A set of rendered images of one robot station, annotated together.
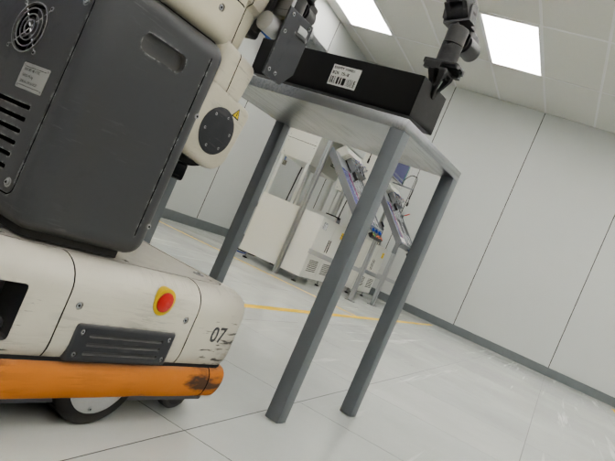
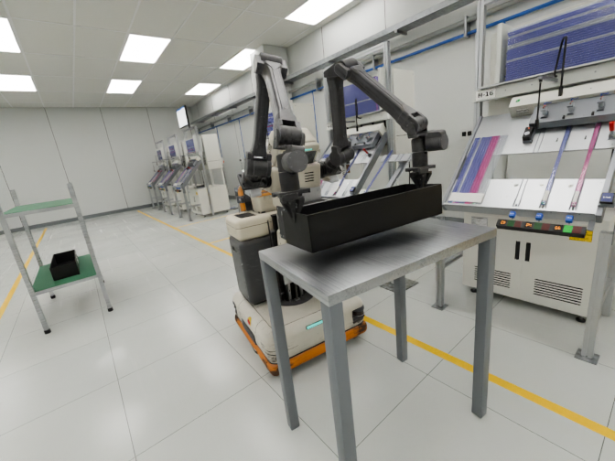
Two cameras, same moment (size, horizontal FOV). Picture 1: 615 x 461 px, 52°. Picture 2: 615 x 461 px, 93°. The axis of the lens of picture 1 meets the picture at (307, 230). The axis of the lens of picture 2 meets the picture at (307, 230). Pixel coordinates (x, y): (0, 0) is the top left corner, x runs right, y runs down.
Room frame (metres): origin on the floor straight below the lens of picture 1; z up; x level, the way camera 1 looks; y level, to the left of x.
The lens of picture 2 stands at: (2.17, -0.90, 1.12)
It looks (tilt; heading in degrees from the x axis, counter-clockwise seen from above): 15 degrees down; 120
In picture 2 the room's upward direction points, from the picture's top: 7 degrees counter-clockwise
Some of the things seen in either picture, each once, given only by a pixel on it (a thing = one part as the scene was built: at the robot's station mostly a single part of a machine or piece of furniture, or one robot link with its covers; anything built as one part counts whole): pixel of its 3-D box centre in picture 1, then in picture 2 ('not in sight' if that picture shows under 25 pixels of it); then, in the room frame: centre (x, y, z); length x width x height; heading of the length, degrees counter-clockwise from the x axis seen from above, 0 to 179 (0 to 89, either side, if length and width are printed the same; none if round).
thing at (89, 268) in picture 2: not in sight; (59, 248); (-0.99, 0.21, 0.55); 0.91 x 0.46 x 1.10; 157
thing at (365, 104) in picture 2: not in sight; (359, 100); (1.28, 1.90, 1.52); 0.51 x 0.13 x 0.27; 157
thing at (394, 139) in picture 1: (282, 240); (380, 337); (1.89, 0.06, 0.40); 0.70 x 0.45 x 0.80; 58
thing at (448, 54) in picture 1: (447, 58); (289, 184); (1.71, -0.16, 1.04); 0.10 x 0.07 x 0.07; 58
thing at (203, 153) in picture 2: not in sight; (202, 172); (-3.04, 3.88, 0.95); 1.36 x 0.82 x 1.90; 67
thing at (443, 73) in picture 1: (434, 81); (296, 207); (1.72, -0.16, 0.97); 0.07 x 0.07 x 0.09; 58
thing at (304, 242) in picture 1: (322, 178); not in sight; (5.87, 0.06, 0.95); 1.36 x 0.82 x 1.90; 67
